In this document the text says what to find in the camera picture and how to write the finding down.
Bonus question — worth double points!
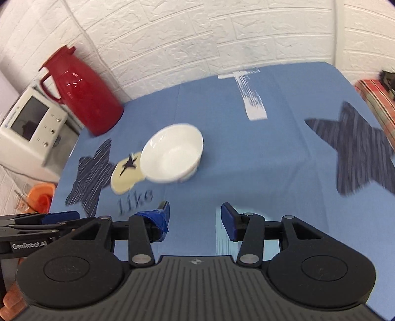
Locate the orange plastic basin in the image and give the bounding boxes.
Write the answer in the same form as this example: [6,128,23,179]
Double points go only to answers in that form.
[19,183,57,214]

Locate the small white bowl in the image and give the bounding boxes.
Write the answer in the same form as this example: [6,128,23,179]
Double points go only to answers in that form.
[140,123,204,184]

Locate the red thermos jug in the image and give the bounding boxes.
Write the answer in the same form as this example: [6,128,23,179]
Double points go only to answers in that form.
[39,45,125,136]

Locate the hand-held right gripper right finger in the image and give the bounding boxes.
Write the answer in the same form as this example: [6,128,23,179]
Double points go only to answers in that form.
[220,203,328,267]

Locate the person's left hand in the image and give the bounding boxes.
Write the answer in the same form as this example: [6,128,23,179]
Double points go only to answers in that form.
[2,284,28,320]

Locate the orange striped bedsheet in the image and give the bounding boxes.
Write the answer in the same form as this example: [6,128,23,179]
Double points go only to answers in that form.
[353,79,395,149]

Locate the black power adapter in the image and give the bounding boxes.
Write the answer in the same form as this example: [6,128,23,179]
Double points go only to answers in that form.
[379,70,395,101]

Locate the blue star-printed tablecloth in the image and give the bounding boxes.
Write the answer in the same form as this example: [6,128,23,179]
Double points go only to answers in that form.
[49,62,395,257]

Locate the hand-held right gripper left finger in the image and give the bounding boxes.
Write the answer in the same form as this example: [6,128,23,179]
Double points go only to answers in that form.
[71,201,171,268]

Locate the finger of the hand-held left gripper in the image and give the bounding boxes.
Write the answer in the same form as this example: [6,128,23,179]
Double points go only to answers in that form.
[0,211,81,229]
[0,228,67,239]

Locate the white appliance with screen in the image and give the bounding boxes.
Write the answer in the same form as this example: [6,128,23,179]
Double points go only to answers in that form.
[0,85,81,169]

